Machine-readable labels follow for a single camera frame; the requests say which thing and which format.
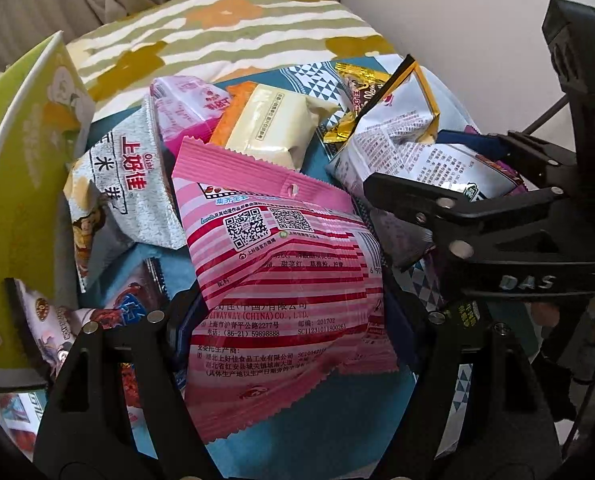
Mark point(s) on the purple snack packet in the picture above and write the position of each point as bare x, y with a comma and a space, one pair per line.
427, 160

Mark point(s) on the cream orange-edged snack packet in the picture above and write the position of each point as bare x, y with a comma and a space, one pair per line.
272, 125

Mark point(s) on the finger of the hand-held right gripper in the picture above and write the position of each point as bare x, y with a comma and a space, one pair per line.
537, 160
427, 202

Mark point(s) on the grey corn snack packet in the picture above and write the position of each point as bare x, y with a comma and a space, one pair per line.
127, 180

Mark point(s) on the mauve snack packet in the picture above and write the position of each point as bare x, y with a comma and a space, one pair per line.
402, 240

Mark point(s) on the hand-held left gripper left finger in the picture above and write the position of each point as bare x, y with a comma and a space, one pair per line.
175, 331

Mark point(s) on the red and white snack packet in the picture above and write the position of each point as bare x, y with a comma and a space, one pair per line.
19, 417

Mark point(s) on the teal patterned cloth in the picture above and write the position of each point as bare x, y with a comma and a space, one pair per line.
297, 455

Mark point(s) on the yellow chocolate snack packet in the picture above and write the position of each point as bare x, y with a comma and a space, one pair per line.
392, 110

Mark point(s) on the green storage box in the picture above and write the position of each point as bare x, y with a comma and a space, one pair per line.
22, 185

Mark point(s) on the light pink snack packet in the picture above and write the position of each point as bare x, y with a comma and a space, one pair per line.
187, 105

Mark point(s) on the pink striped snack packet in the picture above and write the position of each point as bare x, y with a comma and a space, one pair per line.
277, 270

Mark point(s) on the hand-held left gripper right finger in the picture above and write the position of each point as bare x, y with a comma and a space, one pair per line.
430, 346

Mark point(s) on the lavender snack packet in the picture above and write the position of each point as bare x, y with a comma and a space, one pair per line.
42, 320

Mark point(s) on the floral striped blanket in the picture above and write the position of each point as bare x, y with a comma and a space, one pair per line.
257, 40

